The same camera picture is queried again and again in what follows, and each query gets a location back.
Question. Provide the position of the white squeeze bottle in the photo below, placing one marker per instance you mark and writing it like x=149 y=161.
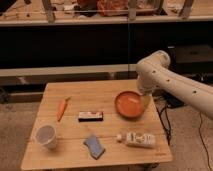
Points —
x=135 y=139

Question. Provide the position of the black box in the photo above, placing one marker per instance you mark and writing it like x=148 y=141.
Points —
x=193 y=59

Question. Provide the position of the blue sponge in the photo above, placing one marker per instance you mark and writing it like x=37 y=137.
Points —
x=94 y=146

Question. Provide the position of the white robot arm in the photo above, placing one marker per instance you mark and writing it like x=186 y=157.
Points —
x=153 y=71

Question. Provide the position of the orange carrot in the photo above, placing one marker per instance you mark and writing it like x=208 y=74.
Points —
x=62 y=107

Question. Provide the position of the long shelf bench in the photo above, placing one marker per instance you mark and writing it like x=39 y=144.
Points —
x=97 y=12

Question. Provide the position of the black whiteboard eraser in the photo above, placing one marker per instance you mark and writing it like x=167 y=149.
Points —
x=90 y=116

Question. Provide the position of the wooden table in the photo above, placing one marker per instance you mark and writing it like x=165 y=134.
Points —
x=70 y=151

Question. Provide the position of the white ceramic cup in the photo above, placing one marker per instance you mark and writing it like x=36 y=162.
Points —
x=46 y=136

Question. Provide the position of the translucent soft gripper tip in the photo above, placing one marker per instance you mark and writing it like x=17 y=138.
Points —
x=145 y=99

